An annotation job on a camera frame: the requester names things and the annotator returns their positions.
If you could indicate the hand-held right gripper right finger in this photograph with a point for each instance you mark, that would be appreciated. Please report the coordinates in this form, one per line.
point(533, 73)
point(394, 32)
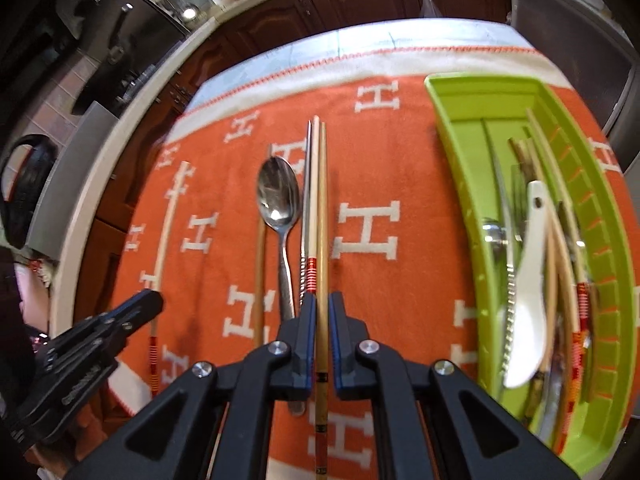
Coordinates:
point(334, 340)

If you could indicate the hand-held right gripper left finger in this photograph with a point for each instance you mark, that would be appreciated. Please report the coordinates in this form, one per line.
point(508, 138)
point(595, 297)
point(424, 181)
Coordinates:
point(311, 340)

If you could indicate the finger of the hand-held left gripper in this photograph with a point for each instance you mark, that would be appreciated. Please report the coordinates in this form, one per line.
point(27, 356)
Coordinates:
point(107, 342)
point(142, 305)

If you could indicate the orange red banded chopstick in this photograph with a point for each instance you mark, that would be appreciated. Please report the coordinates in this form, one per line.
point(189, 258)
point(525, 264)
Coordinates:
point(579, 360)
point(154, 365)
point(545, 157)

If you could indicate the dark brown wooden chopstick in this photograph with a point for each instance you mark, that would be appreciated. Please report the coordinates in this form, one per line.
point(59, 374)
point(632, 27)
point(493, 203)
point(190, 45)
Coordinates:
point(260, 285)
point(520, 157)

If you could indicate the black banded wooden chopstick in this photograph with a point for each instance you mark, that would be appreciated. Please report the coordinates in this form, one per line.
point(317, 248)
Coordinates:
point(322, 210)

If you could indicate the red banded wooden chopstick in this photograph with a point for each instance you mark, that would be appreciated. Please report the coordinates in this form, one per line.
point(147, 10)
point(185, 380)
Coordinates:
point(314, 200)

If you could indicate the metal chopstick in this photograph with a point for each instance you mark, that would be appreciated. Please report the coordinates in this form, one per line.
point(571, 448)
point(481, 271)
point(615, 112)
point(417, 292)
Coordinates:
point(306, 200)

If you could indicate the metal spoon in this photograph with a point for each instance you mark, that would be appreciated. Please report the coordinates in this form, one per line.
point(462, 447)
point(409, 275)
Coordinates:
point(492, 235)
point(277, 195)

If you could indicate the serrated table knife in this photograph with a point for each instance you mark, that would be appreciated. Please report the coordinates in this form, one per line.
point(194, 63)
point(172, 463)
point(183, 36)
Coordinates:
point(507, 280)

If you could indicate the white ceramic spoon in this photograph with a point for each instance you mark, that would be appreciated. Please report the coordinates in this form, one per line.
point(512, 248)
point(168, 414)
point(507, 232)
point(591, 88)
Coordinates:
point(527, 310)

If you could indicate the green plastic tray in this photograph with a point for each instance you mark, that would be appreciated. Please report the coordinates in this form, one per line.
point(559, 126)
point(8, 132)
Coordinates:
point(460, 170)

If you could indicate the metal fork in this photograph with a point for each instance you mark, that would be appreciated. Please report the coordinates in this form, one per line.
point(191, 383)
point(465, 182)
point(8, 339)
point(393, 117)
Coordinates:
point(520, 200)

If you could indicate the orange printed blanket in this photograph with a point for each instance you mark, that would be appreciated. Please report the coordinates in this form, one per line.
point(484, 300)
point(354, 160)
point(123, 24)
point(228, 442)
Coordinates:
point(380, 170)

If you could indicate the tall stainless steel panel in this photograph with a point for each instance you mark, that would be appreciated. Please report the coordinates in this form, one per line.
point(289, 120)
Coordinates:
point(140, 25)

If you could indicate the light printed tablecloth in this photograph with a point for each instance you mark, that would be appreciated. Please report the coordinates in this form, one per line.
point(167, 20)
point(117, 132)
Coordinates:
point(360, 37)

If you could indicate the hanging plastic bag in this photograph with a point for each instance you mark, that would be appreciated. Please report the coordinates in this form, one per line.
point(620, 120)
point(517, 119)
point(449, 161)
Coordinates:
point(430, 10)

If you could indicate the grey refrigerator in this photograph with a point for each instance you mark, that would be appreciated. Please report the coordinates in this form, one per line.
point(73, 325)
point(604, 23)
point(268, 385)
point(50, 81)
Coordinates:
point(627, 125)

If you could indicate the stainless steel appliance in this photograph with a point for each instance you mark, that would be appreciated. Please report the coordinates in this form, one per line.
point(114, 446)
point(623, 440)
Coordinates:
point(565, 30)

